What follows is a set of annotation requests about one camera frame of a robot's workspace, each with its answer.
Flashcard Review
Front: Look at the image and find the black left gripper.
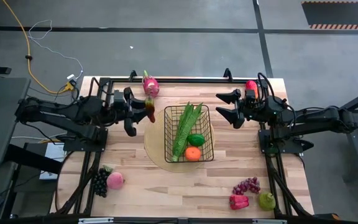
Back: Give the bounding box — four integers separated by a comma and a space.
112, 86, 150, 138

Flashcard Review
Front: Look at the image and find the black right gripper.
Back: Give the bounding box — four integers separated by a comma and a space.
215, 88, 287, 129

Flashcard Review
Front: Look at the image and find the dark red chili pepper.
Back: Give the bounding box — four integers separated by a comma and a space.
144, 96, 157, 124

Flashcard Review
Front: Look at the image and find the pink dragon fruit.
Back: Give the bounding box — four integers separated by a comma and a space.
142, 70, 160, 98

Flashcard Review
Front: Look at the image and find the black wire basket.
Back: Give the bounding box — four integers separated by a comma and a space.
163, 105, 215, 164

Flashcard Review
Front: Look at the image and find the green romaine lettuce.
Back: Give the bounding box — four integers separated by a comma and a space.
172, 101, 204, 162

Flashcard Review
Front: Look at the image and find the orange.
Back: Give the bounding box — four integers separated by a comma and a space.
184, 146, 202, 162

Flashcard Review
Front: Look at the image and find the pink peach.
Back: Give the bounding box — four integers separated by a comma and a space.
106, 172, 125, 190

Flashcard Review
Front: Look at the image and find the red grape bunch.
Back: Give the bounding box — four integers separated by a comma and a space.
232, 176, 262, 196

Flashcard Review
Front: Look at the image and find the dark purple grape bunch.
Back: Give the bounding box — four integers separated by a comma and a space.
91, 164, 114, 198

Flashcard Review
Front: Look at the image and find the green pear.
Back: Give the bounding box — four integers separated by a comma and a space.
257, 192, 277, 212

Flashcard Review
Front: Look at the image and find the round woven straw placemat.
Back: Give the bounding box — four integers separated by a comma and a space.
144, 108, 216, 174

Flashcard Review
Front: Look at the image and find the white paper box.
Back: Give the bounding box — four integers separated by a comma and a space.
39, 142, 68, 180

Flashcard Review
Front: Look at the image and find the red bell pepper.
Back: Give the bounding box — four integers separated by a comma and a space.
228, 194, 250, 211

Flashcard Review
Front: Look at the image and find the black mat hazard striped edge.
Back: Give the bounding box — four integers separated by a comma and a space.
301, 1, 358, 31

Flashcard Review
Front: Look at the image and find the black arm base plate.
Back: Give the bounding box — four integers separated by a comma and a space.
259, 129, 315, 155
63, 129, 108, 152

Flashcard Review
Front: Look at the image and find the thin white cable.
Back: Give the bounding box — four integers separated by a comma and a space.
27, 19, 85, 80

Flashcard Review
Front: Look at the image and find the silver metal bracket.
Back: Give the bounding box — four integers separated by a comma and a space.
252, 218, 288, 224
78, 217, 114, 224

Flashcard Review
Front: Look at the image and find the yellow extension cable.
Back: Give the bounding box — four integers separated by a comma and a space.
1, 0, 76, 95

